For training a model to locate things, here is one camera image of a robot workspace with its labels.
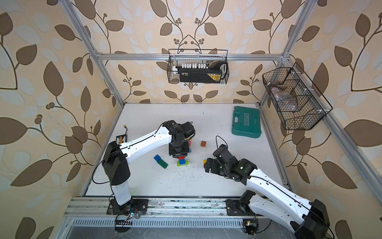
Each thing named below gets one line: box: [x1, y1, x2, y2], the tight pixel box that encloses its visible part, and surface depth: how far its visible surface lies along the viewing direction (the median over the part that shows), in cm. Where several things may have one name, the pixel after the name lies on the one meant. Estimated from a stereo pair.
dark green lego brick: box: [157, 158, 169, 169], surface depth 91 cm
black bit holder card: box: [115, 134, 128, 145], surface depth 101 cm
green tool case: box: [231, 106, 262, 139], surface depth 104 cm
